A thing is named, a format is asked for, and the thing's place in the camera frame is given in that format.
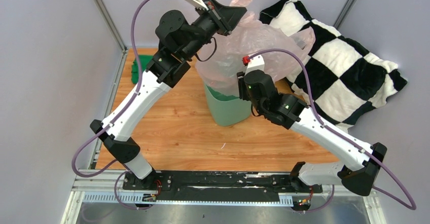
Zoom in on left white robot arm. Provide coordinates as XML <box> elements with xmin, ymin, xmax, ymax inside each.
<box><xmin>90</xmin><ymin>0</ymin><xmax>247</xmax><ymax>190</ymax></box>

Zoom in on pink translucent trash bag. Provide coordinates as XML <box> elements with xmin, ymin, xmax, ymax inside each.
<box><xmin>195</xmin><ymin>11</ymin><xmax>315</xmax><ymax>96</ymax></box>

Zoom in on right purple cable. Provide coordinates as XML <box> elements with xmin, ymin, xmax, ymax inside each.
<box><xmin>242</xmin><ymin>48</ymin><xmax>417</xmax><ymax>214</ymax></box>

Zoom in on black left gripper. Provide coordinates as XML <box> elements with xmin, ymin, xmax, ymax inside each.
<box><xmin>182</xmin><ymin>0</ymin><xmax>246</xmax><ymax>60</ymax></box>

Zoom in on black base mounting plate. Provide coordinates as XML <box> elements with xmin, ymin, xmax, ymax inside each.
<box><xmin>123</xmin><ymin>170</ymin><xmax>323</xmax><ymax>202</ymax></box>

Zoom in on green plastic trash bin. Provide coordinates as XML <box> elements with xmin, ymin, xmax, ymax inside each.
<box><xmin>204</xmin><ymin>84</ymin><xmax>251</xmax><ymax>127</ymax></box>

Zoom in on black white checkered blanket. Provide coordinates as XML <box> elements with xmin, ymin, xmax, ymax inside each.
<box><xmin>259</xmin><ymin>0</ymin><xmax>407</xmax><ymax>131</ymax></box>

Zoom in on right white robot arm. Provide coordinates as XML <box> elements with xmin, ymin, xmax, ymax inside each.
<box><xmin>237</xmin><ymin>70</ymin><xmax>387</xmax><ymax>196</ymax></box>

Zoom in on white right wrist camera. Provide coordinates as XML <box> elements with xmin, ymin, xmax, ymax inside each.
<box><xmin>242</xmin><ymin>55</ymin><xmax>265</xmax><ymax>75</ymax></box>

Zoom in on green folded cloth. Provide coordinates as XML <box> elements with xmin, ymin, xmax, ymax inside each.
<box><xmin>131</xmin><ymin>55</ymin><xmax>154</xmax><ymax>86</ymax></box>

